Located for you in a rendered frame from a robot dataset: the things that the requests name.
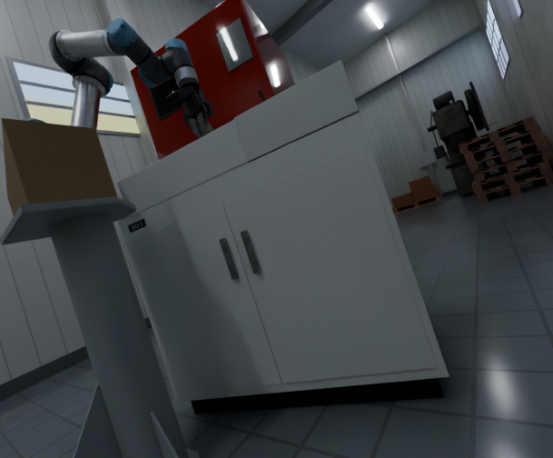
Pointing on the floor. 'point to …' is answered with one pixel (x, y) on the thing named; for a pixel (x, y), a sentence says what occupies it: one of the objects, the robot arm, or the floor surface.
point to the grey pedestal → (107, 329)
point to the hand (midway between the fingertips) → (202, 136)
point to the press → (458, 134)
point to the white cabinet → (286, 283)
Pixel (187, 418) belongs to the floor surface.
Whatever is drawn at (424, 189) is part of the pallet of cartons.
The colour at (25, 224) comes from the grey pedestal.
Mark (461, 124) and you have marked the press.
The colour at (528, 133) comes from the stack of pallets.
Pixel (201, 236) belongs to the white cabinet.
